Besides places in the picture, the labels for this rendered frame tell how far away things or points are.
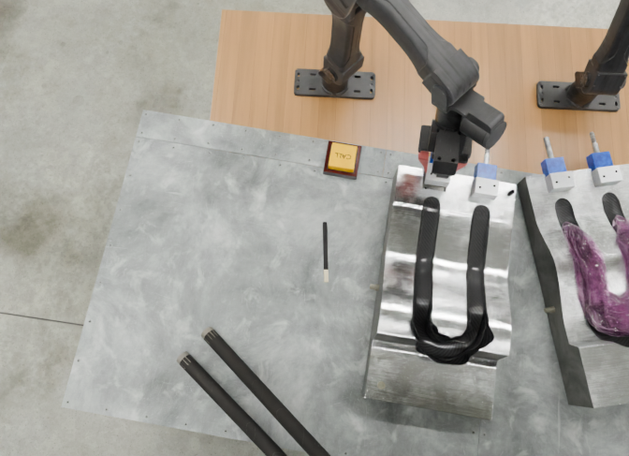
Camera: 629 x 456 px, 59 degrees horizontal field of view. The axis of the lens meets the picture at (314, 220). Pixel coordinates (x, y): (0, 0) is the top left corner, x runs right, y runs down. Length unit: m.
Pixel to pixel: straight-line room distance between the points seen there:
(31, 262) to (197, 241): 1.12
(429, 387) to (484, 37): 0.88
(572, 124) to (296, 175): 0.69
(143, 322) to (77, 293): 0.95
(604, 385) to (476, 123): 0.58
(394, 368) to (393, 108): 0.62
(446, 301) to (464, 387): 0.18
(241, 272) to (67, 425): 1.12
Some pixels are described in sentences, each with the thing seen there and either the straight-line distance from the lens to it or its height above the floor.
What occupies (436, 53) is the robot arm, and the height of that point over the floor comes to 1.22.
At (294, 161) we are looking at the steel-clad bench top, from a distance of 1.34.
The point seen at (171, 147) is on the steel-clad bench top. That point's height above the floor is 0.80.
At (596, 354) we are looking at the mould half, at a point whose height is 0.91.
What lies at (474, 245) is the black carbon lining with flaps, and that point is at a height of 0.88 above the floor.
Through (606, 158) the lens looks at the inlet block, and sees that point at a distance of 1.43.
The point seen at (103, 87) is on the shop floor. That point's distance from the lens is 2.47.
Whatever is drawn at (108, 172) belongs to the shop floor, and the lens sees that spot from 2.31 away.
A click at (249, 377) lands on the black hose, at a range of 1.19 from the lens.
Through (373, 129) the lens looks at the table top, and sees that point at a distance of 1.38.
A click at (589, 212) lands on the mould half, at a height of 0.86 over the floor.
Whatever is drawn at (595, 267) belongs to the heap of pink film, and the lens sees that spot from 1.28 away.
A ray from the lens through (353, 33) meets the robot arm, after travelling 1.16.
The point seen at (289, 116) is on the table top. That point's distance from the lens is 1.39.
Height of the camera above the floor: 2.05
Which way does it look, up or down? 75 degrees down
